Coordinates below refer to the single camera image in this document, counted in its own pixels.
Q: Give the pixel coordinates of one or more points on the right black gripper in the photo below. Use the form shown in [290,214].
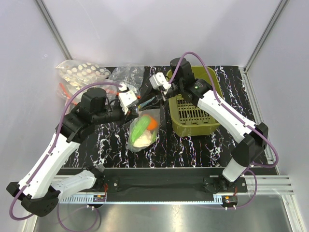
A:
[154,103]

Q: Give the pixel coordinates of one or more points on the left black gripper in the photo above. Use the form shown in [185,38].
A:
[131,114]

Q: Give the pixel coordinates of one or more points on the orange carrot toy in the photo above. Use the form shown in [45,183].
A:
[153,124]

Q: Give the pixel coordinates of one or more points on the green vegetable toy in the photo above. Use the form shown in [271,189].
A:
[139,127]

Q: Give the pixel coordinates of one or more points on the clear blue-zipper bag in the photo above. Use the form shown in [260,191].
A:
[155,113]

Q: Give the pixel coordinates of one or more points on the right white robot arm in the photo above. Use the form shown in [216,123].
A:
[249,136]

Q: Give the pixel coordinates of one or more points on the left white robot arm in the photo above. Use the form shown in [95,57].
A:
[37,192]

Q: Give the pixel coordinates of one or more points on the clear orange-zipper bag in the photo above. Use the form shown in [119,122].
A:
[130,75]

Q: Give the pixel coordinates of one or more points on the clear red-zipper bag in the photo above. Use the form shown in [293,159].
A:
[65,94]

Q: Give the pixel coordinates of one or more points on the bag of white discs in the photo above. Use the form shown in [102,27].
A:
[77,74]

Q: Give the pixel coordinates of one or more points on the black marble pattern mat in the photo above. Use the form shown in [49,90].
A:
[107,144]

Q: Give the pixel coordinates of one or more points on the olive green plastic bin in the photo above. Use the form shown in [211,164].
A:
[188,120]

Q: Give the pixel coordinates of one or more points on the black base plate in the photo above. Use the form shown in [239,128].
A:
[168,185]

